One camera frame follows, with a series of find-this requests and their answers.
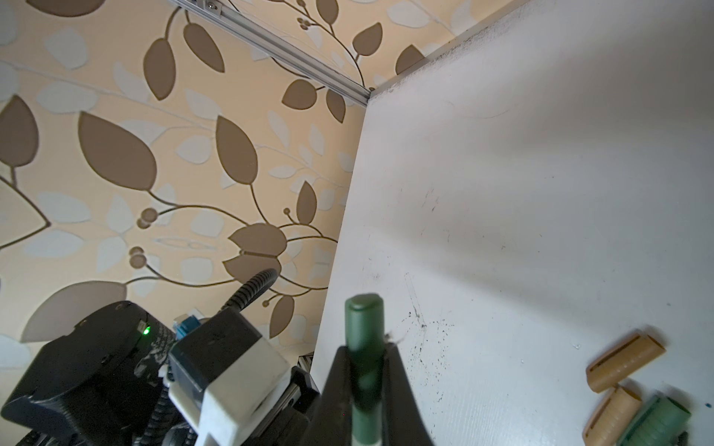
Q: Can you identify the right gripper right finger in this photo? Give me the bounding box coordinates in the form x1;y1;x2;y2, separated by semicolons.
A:
381;343;434;446

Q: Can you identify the tan pen cap lower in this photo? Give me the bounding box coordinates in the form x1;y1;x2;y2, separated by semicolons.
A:
582;386;643;446

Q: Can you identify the tan pen cap upper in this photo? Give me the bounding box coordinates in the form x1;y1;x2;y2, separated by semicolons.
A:
586;331;666;393

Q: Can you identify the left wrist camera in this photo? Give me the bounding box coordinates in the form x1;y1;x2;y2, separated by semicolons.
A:
168;308;291;445

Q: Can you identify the dark green pen cap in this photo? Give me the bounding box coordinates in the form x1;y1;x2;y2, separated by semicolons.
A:
345;294;385;445

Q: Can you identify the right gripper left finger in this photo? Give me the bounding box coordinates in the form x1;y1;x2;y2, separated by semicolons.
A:
300;346;353;446

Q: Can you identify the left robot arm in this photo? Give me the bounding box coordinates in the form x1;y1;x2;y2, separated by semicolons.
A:
1;269;278;445

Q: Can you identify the green pen cap middle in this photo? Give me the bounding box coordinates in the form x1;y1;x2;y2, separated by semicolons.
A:
617;395;692;446

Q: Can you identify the tan pen cap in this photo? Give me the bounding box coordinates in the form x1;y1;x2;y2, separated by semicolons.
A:
582;386;643;446
586;331;666;393

